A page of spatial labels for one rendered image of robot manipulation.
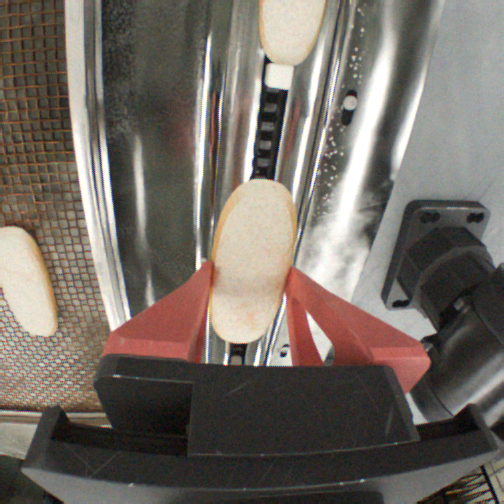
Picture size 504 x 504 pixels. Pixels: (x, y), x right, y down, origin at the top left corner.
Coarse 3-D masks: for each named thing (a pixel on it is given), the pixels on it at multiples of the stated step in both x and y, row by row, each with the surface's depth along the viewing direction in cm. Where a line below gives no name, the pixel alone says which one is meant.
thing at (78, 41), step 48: (48, 48) 11; (48, 96) 13; (0, 144) 13; (96, 144) 15; (48, 192) 16; (96, 192) 15; (96, 240) 18; (0, 288) 18; (0, 336) 21; (96, 336) 23; (48, 384) 25
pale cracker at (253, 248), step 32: (256, 192) 12; (288, 192) 12; (224, 224) 12; (256, 224) 12; (288, 224) 13; (224, 256) 13; (256, 256) 13; (288, 256) 13; (224, 288) 14; (256, 288) 14; (224, 320) 15; (256, 320) 15
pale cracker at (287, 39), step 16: (272, 0) 13; (288, 0) 13; (304, 0) 13; (320, 0) 13; (272, 16) 14; (288, 16) 14; (304, 16) 14; (320, 16) 14; (272, 32) 14; (288, 32) 14; (304, 32) 14; (272, 48) 15; (288, 48) 15; (304, 48) 15; (288, 64) 16
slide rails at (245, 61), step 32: (256, 0) 14; (256, 32) 15; (320, 32) 15; (256, 64) 16; (320, 64) 16; (224, 96) 17; (256, 96) 17; (288, 96) 17; (320, 96) 17; (224, 128) 18; (288, 128) 18; (224, 160) 19; (288, 160) 19; (224, 192) 21; (224, 352) 30; (256, 352) 30
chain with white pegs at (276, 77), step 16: (272, 64) 14; (272, 80) 15; (288, 80) 15; (272, 112) 19; (256, 128) 20; (272, 128) 19; (256, 144) 20; (272, 144) 20; (256, 160) 20; (272, 160) 20; (256, 176) 21; (240, 352) 32
